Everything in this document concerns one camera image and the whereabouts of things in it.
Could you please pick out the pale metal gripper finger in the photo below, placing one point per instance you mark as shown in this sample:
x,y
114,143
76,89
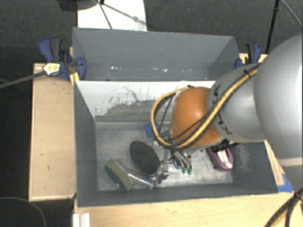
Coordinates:
x,y
166,170
159,176

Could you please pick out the silver flat wedge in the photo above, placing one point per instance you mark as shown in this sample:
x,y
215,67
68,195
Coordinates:
x,y
139,180

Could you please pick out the black oval disc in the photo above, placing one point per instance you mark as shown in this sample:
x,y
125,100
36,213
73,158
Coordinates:
x,y
144,158

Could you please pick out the green and yellow sponge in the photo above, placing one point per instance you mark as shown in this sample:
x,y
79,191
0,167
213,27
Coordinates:
x,y
119,175

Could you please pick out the blue block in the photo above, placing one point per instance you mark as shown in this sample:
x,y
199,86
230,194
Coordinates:
x,y
148,130

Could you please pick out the grey metal bin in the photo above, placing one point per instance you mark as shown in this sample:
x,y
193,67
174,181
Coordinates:
x,y
142,55

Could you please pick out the pale wood board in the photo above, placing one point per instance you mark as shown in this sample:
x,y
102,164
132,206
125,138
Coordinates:
x,y
52,138

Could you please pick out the black cylinder on white bracket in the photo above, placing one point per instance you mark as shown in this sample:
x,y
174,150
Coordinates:
x,y
223,156

